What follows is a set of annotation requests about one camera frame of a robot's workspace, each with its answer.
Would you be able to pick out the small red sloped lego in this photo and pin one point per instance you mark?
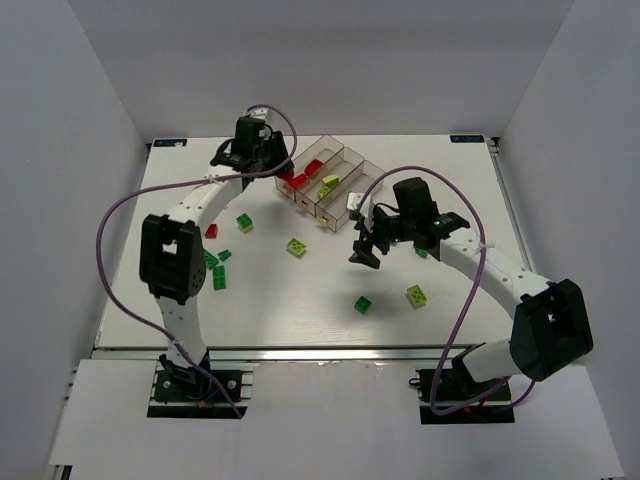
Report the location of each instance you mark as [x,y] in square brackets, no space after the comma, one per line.
[212,231]

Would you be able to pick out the aluminium front rail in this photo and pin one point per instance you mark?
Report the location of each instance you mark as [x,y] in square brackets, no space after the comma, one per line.
[293,354]

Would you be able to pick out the lime curved lego brick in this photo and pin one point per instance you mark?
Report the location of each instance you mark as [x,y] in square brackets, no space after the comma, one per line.
[331,181]

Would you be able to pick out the blue label sticker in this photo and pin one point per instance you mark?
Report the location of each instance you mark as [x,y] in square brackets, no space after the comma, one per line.
[169,143]
[458,138]

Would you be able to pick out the green lego brick right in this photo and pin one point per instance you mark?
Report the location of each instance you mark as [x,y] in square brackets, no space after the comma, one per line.
[421,252]

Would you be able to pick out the middle clear plastic bin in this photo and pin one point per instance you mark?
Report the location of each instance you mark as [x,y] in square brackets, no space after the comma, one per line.
[320,170]

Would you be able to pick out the red L lego stack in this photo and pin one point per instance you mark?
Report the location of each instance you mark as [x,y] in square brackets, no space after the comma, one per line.
[293,180]

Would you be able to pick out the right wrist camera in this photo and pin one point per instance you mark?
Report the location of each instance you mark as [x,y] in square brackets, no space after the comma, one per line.
[358,202]

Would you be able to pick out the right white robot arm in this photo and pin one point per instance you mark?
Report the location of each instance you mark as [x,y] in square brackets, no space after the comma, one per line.
[550,327]

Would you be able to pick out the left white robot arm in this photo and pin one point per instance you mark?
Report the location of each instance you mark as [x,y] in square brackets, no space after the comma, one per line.
[172,257]

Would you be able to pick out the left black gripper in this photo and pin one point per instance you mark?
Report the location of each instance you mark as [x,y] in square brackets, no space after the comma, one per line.
[276,153]

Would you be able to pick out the right blue label sticker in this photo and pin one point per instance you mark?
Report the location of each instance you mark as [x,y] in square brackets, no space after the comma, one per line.
[458,138]

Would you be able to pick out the long green lego brick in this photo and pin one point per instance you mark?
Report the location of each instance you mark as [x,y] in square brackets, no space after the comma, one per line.
[219,277]

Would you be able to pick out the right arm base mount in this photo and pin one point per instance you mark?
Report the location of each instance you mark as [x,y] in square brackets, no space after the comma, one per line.
[491,410]

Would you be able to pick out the near clear plastic bin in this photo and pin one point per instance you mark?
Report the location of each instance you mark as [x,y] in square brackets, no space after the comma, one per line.
[332,210]

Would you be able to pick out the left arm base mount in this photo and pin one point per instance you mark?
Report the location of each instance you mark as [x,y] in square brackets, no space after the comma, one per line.
[185,393]

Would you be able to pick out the left blue label sticker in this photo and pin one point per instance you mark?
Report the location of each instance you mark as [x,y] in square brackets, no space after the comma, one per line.
[169,143]

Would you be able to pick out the green and lime lego stack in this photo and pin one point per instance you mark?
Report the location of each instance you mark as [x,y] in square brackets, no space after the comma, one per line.
[244,222]

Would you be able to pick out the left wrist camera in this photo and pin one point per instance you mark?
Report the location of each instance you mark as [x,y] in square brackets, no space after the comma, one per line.
[259,113]

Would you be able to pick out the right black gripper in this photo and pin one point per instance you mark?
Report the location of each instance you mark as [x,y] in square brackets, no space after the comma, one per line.
[377,232]

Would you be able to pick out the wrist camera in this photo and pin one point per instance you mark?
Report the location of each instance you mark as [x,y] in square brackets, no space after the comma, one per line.
[259,113]
[358,202]

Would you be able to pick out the green lego brick bottom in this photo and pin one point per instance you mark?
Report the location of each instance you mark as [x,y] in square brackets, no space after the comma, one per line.
[363,305]

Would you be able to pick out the green flat lego left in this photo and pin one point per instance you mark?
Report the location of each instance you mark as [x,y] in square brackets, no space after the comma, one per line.
[211,261]

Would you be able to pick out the red curved lego brick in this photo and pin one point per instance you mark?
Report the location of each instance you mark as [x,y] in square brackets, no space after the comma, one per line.
[313,166]

